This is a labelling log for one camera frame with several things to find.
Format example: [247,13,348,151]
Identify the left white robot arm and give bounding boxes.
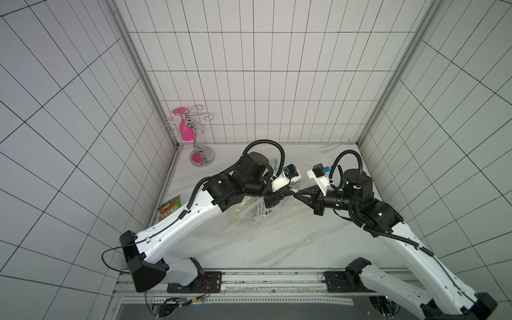
[119,152,301,293]

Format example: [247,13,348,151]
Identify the colourful snack packet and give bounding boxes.
[155,195,182,223]

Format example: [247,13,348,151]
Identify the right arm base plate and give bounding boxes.
[322,271,374,293]

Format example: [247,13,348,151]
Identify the pink plastic cup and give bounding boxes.
[172,107,195,142]

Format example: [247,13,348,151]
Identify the clear plastic vacuum bag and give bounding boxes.
[225,157,305,229]

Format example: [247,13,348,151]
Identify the chrome cup holder stand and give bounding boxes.
[163,105,215,167]

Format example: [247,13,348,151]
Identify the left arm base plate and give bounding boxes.
[167,271,223,294]

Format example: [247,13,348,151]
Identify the aluminium mounting rail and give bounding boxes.
[113,267,437,297]

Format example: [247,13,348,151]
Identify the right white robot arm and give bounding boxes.
[294,164,497,319]

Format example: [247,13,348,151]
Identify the green striped Doraemon towel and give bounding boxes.
[249,199,281,224]

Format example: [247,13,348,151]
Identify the light green towel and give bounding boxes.
[227,196,257,221]

